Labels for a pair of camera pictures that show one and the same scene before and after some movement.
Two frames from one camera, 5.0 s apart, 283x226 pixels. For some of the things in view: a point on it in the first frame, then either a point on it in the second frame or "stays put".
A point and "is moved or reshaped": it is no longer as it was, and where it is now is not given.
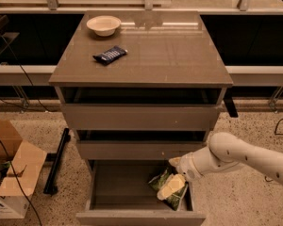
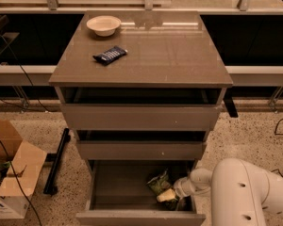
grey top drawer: (141, 108) stays put
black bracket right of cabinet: (229, 103) stays put
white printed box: (9, 207) stays put
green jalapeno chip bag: (174, 200) is moved or reshaped
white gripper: (188, 167) → (181, 186)
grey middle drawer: (138, 145) stays put
